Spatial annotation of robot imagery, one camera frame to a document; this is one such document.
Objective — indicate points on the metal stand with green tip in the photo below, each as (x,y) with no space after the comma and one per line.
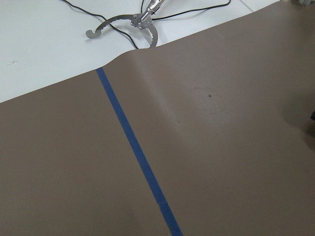
(140,20)

